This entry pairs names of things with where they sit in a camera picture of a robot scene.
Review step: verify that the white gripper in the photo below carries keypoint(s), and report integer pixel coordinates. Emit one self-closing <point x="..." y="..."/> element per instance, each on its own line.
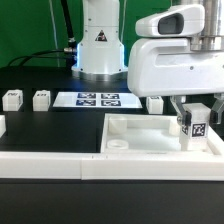
<point x="168" y="67"/>

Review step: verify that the white square table top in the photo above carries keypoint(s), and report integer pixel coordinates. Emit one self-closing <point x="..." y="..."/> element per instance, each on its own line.
<point x="153" y="134"/>

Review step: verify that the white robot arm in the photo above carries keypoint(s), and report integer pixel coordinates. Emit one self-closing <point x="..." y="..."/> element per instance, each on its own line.
<point x="100" y="54"/>

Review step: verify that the white marker sheet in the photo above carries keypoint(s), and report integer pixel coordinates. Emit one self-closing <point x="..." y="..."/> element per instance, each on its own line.
<point x="96" y="100"/>

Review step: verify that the white U-shaped fence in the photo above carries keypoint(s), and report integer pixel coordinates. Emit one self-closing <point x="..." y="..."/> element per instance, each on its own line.
<point x="67" y="146"/>

